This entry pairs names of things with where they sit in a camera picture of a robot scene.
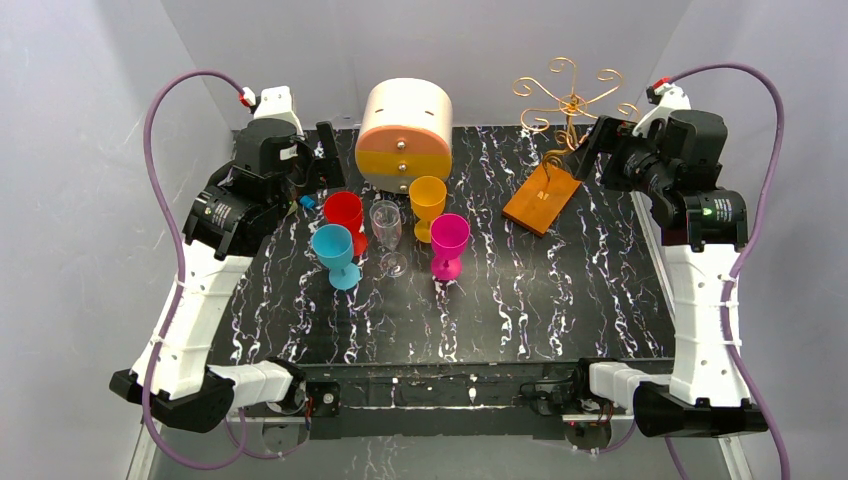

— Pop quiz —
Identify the red wine glass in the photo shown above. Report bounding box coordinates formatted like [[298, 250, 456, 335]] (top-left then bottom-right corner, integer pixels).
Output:
[[323, 191, 367, 257]]

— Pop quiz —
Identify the clear wine glass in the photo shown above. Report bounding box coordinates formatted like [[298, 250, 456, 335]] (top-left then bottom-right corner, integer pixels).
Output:
[[369, 200, 408, 278]]

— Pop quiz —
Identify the blue wine glass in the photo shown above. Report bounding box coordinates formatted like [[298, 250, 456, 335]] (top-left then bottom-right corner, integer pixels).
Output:
[[310, 224, 362, 291]]

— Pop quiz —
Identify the yellow wine glass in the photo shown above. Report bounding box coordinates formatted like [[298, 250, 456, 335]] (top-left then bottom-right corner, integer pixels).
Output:
[[408, 176, 447, 243]]

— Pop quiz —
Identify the magenta wine glass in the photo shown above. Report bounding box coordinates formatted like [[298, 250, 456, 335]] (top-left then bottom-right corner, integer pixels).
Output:
[[430, 213, 470, 282]]

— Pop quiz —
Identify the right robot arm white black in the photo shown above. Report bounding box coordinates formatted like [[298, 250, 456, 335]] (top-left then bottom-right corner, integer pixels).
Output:
[[564, 110, 768, 437]]

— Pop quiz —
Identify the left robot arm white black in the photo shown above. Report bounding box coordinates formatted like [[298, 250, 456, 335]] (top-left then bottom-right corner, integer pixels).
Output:
[[109, 119, 345, 433]]

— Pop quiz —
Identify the wooden rack base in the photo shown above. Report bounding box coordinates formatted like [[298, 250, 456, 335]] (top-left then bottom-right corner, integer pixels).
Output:
[[502, 164, 582, 237]]

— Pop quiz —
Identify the round pastel drawer cabinet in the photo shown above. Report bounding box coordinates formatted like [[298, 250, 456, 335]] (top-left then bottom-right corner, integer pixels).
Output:
[[355, 77, 453, 194]]

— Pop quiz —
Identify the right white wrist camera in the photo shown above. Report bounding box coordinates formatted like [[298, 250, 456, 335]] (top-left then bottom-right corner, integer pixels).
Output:
[[632, 77, 691, 138]]

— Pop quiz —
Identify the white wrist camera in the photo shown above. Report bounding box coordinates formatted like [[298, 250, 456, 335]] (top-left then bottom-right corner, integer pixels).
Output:
[[239, 85, 304, 135], [632, 77, 691, 138]]

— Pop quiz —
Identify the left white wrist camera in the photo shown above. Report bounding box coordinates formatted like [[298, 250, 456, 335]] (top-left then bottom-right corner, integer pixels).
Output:
[[239, 85, 304, 135]]

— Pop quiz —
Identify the gold wire glass rack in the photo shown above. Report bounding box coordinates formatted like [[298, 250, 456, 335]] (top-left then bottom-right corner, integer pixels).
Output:
[[512, 56, 624, 180]]

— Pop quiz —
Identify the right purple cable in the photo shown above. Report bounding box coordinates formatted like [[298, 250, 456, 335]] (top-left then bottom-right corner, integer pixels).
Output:
[[596, 62, 793, 480]]

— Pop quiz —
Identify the black front mounting rail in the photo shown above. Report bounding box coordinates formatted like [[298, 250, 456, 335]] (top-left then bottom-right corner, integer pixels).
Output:
[[245, 360, 637, 442]]

